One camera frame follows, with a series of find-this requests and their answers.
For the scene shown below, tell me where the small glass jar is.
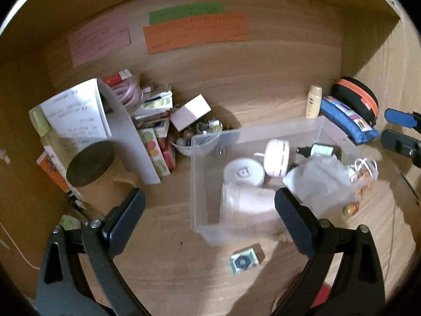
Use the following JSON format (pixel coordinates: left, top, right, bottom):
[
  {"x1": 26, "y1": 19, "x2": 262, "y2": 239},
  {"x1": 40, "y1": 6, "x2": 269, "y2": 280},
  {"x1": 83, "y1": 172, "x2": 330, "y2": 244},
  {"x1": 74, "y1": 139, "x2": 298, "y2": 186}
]
[{"x1": 342, "y1": 202, "x2": 360, "y2": 218}]

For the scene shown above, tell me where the clear plastic bag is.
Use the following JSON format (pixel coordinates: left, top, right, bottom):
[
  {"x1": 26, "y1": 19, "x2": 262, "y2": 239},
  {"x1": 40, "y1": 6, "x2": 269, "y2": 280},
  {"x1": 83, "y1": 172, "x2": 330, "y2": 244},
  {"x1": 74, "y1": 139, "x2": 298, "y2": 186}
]
[{"x1": 283, "y1": 156, "x2": 379, "y2": 216}]

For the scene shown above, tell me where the folded white paper leaflet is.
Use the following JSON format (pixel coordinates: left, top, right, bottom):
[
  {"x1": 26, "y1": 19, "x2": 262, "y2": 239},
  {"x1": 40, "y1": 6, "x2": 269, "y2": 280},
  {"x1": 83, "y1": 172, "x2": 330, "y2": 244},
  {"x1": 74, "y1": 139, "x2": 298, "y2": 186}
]
[{"x1": 95, "y1": 78, "x2": 162, "y2": 185}]

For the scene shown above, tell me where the white round device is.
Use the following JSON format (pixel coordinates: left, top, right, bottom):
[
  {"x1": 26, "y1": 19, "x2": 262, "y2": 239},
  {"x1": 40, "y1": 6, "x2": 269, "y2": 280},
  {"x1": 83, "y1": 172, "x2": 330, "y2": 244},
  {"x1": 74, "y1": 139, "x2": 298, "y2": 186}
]
[{"x1": 223, "y1": 158, "x2": 265, "y2": 188}]

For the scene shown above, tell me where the pink paper note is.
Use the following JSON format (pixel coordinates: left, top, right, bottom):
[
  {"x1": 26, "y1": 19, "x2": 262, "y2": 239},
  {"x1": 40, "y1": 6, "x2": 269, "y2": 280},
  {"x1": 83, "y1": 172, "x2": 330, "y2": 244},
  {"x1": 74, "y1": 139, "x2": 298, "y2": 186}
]
[{"x1": 68, "y1": 9, "x2": 131, "y2": 69}]

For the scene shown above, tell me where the orange box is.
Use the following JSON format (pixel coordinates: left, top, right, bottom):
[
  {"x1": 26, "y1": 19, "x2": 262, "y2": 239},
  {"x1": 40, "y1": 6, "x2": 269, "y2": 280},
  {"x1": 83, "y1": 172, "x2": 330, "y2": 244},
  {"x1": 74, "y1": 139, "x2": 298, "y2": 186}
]
[{"x1": 36, "y1": 151, "x2": 83, "y2": 201}]

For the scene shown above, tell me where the white paper sheet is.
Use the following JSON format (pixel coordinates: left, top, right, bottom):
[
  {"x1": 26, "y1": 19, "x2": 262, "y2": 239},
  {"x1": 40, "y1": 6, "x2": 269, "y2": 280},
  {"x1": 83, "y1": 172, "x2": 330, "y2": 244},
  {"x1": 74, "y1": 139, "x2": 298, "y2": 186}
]
[{"x1": 39, "y1": 79, "x2": 112, "y2": 150}]

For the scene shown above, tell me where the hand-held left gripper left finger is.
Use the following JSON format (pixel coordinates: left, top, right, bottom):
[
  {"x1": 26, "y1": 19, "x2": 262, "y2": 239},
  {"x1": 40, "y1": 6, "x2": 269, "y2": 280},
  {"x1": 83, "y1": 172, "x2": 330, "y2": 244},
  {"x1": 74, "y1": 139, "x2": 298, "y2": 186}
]
[{"x1": 36, "y1": 187, "x2": 148, "y2": 316}]

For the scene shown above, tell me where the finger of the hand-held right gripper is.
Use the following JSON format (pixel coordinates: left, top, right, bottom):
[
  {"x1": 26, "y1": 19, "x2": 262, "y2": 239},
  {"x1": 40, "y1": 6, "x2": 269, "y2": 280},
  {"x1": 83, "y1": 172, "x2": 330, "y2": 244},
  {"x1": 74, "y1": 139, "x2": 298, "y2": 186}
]
[
  {"x1": 380, "y1": 129, "x2": 421, "y2": 168},
  {"x1": 384, "y1": 108, "x2": 421, "y2": 129}
]

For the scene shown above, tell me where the green orange pack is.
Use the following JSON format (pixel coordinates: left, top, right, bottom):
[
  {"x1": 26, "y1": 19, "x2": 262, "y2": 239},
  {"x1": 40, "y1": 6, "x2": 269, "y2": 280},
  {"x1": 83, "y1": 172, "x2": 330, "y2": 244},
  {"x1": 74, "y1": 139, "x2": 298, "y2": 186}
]
[{"x1": 59, "y1": 214, "x2": 81, "y2": 231}]

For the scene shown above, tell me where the wooden desktop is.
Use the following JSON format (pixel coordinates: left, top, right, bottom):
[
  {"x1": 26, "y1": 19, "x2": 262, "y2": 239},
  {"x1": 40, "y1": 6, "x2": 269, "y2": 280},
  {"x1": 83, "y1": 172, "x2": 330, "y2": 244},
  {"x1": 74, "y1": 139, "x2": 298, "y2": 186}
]
[{"x1": 20, "y1": 105, "x2": 415, "y2": 316}]

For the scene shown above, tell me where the green fruit print box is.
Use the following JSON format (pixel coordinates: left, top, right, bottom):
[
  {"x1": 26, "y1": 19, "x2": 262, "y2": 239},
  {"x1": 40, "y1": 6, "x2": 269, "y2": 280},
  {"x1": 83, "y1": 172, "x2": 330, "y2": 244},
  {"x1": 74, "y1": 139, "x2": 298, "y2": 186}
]
[{"x1": 141, "y1": 87, "x2": 173, "y2": 112}]

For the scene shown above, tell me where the blue pencil case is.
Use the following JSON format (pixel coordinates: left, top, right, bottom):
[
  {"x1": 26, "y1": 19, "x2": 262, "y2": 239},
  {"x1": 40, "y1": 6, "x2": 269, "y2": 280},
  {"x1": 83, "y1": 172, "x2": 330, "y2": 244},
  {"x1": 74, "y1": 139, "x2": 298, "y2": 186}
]
[{"x1": 320, "y1": 95, "x2": 380, "y2": 144}]

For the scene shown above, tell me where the orange paper note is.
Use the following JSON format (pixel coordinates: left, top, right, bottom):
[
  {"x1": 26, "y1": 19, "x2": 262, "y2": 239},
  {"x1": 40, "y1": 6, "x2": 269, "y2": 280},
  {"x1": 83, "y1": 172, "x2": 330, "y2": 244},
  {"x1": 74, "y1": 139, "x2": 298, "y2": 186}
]
[{"x1": 143, "y1": 12, "x2": 249, "y2": 55}]

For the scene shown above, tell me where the black orange round case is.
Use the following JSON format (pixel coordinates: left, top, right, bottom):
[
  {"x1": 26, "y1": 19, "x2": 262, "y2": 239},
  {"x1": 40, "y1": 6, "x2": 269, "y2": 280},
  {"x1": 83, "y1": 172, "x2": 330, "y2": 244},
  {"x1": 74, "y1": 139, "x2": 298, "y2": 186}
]
[{"x1": 330, "y1": 77, "x2": 379, "y2": 127}]

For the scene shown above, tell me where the clear plastic storage bin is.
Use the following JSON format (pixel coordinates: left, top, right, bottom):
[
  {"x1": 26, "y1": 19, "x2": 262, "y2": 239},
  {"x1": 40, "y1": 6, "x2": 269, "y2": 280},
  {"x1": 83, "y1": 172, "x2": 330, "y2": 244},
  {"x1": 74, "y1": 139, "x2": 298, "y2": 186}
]
[{"x1": 190, "y1": 116, "x2": 362, "y2": 247}]

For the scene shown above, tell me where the cream lotion bottle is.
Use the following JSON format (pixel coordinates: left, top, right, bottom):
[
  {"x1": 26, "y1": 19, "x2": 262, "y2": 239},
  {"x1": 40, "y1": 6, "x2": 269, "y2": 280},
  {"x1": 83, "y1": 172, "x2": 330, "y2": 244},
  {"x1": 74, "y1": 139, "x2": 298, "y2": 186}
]
[{"x1": 305, "y1": 85, "x2": 323, "y2": 119}]

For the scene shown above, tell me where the pink coiled cable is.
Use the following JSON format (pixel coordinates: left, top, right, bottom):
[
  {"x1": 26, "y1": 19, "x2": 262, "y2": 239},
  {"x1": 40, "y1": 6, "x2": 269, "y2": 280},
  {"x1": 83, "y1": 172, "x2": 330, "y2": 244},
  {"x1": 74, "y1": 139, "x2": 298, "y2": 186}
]
[{"x1": 110, "y1": 74, "x2": 140, "y2": 106}]

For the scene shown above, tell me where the white small box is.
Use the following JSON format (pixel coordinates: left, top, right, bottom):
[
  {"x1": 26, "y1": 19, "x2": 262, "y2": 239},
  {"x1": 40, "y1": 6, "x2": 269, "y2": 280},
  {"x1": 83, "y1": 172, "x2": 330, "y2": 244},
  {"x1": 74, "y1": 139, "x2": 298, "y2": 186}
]
[{"x1": 169, "y1": 94, "x2": 212, "y2": 132}]

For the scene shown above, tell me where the glass bowl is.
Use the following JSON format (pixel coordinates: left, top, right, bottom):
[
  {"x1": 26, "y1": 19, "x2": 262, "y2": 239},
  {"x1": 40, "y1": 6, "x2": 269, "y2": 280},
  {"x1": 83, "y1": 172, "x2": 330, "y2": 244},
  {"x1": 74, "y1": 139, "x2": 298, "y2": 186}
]
[{"x1": 170, "y1": 118, "x2": 224, "y2": 157}]

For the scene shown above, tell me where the yellow-green clear bottle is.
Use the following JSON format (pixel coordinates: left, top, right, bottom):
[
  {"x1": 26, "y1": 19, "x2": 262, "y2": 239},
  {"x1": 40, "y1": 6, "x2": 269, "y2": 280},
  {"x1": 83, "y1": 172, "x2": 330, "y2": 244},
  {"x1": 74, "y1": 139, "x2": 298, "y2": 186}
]
[{"x1": 29, "y1": 107, "x2": 69, "y2": 168}]

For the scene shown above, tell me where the small teal print box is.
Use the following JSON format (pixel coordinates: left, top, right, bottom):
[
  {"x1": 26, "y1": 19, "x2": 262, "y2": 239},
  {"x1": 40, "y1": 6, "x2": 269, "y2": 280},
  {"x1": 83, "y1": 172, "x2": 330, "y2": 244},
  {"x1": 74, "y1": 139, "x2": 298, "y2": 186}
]
[{"x1": 229, "y1": 248, "x2": 260, "y2": 274}]

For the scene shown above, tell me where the dark green glass bottle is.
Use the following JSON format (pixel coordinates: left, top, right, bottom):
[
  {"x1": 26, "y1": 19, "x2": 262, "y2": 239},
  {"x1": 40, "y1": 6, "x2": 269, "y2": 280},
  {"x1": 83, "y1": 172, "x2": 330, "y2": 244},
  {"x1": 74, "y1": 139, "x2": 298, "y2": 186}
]
[{"x1": 296, "y1": 143, "x2": 343, "y2": 162}]

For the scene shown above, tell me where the red box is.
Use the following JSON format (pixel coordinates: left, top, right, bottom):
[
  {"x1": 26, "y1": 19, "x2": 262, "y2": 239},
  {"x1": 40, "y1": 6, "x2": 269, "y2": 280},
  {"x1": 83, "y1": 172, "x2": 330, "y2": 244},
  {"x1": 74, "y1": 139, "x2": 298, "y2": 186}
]
[{"x1": 102, "y1": 69, "x2": 132, "y2": 86}]

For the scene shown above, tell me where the black cable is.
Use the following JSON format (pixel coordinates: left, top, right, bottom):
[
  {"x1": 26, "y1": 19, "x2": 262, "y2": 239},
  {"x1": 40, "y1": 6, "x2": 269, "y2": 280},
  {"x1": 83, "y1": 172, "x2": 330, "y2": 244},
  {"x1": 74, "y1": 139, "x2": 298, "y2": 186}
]
[{"x1": 398, "y1": 171, "x2": 417, "y2": 201}]

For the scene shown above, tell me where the green paper note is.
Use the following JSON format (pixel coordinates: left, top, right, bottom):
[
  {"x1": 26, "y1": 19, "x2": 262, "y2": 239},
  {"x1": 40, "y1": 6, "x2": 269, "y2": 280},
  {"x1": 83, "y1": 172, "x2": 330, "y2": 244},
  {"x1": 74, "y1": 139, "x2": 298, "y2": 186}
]
[{"x1": 148, "y1": 3, "x2": 225, "y2": 25}]

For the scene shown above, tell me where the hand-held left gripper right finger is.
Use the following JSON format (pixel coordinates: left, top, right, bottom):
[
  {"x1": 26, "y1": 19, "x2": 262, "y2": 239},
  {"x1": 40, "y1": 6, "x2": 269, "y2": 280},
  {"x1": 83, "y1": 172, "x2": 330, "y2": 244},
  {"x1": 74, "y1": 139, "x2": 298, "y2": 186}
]
[{"x1": 274, "y1": 187, "x2": 386, "y2": 316}]

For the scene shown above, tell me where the white cord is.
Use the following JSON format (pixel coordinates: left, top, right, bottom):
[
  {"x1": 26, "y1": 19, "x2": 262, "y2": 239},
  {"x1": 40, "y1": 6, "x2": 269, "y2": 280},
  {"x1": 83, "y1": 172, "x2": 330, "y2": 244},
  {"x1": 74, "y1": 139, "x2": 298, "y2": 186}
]
[{"x1": 0, "y1": 224, "x2": 40, "y2": 269}]

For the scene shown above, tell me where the brown cardboard cylinder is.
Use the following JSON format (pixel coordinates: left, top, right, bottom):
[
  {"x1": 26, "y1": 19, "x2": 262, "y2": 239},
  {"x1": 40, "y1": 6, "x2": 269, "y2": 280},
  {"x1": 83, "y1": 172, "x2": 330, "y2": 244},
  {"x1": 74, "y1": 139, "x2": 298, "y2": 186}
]
[{"x1": 66, "y1": 140, "x2": 139, "y2": 211}]

